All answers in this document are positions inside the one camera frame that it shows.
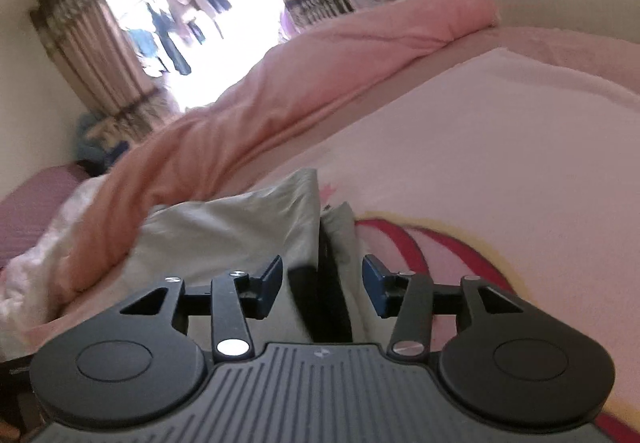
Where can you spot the brown striped left curtain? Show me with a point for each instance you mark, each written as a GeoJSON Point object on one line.
{"type": "Point", "coordinates": [96, 58]}

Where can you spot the hanging clothes outside window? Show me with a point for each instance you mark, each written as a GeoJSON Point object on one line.
{"type": "Point", "coordinates": [190, 37]}

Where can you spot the pink cartoon blanket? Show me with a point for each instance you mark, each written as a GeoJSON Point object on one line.
{"type": "Point", "coordinates": [523, 171]}

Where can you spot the grey and black jacket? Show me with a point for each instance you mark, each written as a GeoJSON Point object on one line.
{"type": "Point", "coordinates": [200, 240]}

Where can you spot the purple quilted headboard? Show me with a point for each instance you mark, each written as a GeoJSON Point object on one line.
{"type": "Point", "coordinates": [28, 210]}

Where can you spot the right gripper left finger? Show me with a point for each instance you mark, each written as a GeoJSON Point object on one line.
{"type": "Point", "coordinates": [148, 355]}

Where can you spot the pink duvet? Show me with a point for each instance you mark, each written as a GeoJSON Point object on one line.
{"type": "Point", "coordinates": [292, 88]}

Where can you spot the white crumpled quilt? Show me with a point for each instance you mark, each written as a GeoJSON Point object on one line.
{"type": "Point", "coordinates": [26, 300]}

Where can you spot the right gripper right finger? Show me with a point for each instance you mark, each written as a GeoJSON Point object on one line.
{"type": "Point", "coordinates": [495, 356]}

